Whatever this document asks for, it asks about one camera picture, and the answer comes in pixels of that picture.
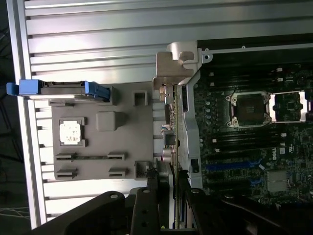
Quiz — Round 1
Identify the blue expansion slot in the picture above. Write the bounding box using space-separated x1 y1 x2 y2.
205 159 264 172

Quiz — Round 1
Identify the grey parts rack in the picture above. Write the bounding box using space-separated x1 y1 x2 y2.
48 82 172 181

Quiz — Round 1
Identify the green RAM stick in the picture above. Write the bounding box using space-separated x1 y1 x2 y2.
70 153 111 160

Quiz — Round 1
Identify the silver chipset heatsink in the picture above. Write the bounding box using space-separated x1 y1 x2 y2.
266 170 289 193

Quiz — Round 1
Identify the black RAM slot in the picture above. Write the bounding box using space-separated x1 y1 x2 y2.
211 133 288 142
209 70 296 78
209 77 296 85

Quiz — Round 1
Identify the black open PC case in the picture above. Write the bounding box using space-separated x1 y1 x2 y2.
167 39 313 213

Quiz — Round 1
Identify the silver CPU chip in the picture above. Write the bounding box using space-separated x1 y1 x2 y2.
59 119 83 145

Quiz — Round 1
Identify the green motherboard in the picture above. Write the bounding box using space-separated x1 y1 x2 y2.
195 63 313 211

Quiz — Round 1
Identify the CPU socket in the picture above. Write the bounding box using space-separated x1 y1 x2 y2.
226 91 271 129

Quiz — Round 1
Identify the silver socket cover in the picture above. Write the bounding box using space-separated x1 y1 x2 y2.
268 91 308 123

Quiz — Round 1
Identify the silver hard disk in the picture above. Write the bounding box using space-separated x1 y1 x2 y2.
26 82 89 100

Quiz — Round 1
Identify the blue disk caddy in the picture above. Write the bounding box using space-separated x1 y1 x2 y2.
6 79 110 102

